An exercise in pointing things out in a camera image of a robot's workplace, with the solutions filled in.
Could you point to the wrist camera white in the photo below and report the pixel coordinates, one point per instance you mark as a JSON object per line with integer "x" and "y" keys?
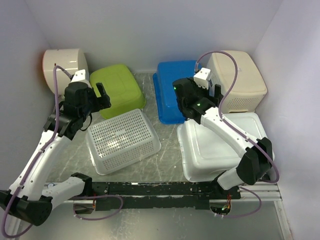
{"x": 203, "y": 78}
{"x": 81, "y": 76}

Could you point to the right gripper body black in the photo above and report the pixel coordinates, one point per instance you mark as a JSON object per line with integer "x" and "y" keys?
{"x": 201, "y": 92}

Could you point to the green plastic basin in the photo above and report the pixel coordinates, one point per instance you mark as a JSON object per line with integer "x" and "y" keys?
{"x": 122, "y": 88}

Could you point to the blue plastic tray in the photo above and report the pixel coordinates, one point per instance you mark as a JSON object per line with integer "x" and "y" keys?
{"x": 165, "y": 100}

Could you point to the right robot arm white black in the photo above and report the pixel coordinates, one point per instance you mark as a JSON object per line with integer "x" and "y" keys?
{"x": 256, "y": 155}

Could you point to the aluminium rail frame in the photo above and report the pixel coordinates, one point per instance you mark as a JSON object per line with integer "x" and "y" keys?
{"x": 260, "y": 192}

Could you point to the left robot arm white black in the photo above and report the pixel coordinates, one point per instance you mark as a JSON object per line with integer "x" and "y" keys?
{"x": 26, "y": 199}

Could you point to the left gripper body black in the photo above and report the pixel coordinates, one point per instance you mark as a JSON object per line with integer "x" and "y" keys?
{"x": 93, "y": 105}

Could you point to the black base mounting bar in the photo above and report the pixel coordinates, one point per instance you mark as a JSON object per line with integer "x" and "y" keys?
{"x": 160, "y": 195}

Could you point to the white cylindrical container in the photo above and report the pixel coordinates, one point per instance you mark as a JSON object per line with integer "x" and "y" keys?
{"x": 72, "y": 60}

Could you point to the clear plastic tray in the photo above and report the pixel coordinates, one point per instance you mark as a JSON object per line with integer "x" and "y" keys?
{"x": 121, "y": 141}

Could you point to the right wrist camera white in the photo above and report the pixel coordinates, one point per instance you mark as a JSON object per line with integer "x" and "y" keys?
{"x": 203, "y": 78}

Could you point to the beige perforated plastic basket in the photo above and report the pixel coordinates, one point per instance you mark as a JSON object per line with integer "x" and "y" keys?
{"x": 249, "y": 88}

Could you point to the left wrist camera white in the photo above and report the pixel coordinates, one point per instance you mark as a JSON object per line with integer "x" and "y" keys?
{"x": 81, "y": 76}

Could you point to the white plastic tub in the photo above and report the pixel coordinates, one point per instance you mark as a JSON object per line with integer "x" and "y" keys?
{"x": 206, "y": 154}

